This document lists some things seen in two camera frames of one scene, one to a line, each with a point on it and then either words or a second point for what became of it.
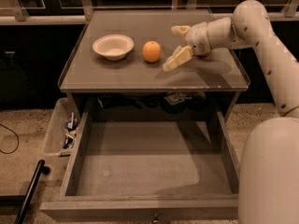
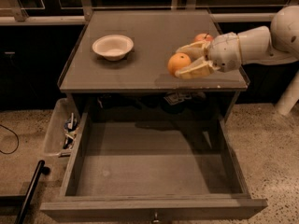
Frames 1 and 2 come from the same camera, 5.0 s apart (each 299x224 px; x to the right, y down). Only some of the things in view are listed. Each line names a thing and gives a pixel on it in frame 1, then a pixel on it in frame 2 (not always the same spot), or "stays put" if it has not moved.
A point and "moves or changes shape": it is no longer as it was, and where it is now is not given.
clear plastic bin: [62, 128] stays put
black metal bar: [40, 170] stays put
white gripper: [197, 39] -> [224, 51]
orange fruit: [151, 51] moves or changes shape
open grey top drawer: [147, 166] stays put
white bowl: [113, 47] stays put
